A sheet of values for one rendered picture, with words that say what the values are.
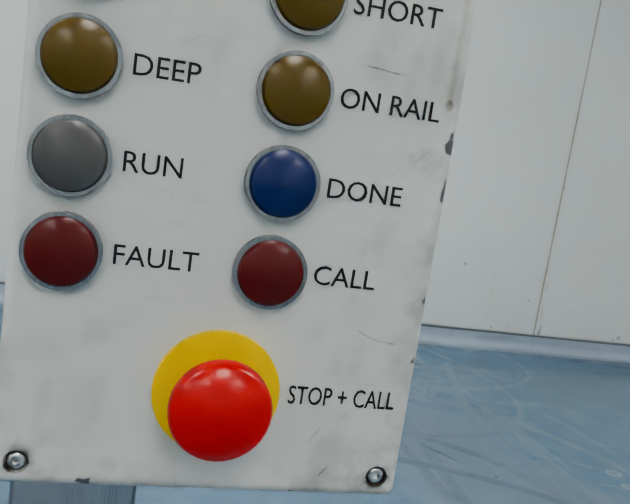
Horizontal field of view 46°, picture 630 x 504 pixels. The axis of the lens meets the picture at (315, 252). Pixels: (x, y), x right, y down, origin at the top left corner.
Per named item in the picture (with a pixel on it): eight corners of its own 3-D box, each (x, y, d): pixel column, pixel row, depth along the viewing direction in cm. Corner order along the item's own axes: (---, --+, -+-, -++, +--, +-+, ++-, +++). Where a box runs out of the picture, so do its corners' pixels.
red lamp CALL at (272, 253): (301, 312, 30) (311, 245, 29) (232, 306, 29) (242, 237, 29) (297, 307, 31) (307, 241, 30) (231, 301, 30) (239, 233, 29)
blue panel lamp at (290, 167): (314, 224, 29) (324, 154, 29) (245, 215, 29) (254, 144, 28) (310, 221, 30) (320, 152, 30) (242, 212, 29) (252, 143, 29)
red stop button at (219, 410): (267, 472, 28) (282, 372, 28) (161, 468, 27) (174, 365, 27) (253, 423, 33) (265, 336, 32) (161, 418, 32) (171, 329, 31)
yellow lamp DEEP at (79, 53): (114, 100, 27) (122, 21, 26) (33, 88, 26) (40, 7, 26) (115, 100, 28) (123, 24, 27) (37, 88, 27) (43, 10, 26)
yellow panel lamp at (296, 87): (328, 132, 29) (339, 59, 28) (257, 121, 28) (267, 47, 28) (323, 131, 29) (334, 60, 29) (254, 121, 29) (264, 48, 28)
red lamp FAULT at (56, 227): (94, 293, 28) (102, 221, 27) (16, 286, 27) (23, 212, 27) (96, 288, 29) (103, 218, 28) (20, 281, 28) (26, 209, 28)
